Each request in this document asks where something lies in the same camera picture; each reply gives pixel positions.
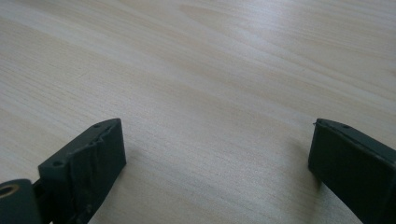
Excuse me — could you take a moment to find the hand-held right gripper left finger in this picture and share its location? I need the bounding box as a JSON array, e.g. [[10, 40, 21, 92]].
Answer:
[[37, 118, 128, 224]]

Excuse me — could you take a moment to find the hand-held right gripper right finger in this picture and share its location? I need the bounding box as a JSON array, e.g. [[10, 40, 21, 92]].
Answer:
[[307, 118, 396, 224]]

